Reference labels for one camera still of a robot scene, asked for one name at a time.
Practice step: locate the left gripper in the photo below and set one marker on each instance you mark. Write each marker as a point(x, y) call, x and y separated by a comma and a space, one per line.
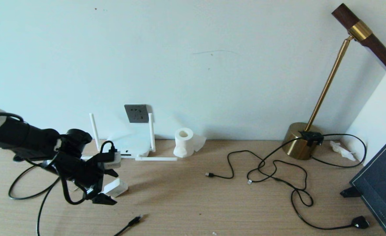
point(81, 173)

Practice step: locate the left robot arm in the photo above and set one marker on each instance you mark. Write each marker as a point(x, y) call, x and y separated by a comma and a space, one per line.
point(22, 137)

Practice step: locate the white router with antennas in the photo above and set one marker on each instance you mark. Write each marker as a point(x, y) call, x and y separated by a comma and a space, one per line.
point(134, 144)

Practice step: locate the white toilet paper roll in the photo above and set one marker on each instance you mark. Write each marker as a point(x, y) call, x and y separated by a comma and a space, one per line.
point(183, 144)

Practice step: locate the brass desk lamp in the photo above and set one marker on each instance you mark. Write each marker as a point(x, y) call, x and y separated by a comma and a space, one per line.
point(298, 144)

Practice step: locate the crumpled white tissue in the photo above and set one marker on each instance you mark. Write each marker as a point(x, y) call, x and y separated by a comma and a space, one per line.
point(342, 150)

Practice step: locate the black plastic clip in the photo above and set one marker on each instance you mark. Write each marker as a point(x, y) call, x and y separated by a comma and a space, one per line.
point(350, 192)

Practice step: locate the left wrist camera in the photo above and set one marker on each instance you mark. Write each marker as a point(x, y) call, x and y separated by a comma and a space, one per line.
point(116, 162)

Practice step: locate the grey wall socket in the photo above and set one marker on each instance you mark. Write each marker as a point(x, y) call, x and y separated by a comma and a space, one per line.
point(137, 113)

